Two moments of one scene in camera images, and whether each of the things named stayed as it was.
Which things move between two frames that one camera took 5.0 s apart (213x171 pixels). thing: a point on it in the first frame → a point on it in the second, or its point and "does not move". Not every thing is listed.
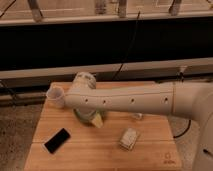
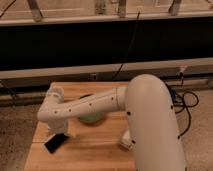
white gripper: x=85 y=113 → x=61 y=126
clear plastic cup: x=56 y=97 does not move
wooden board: x=125 y=142 does not move
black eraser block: x=57 y=141 does not move
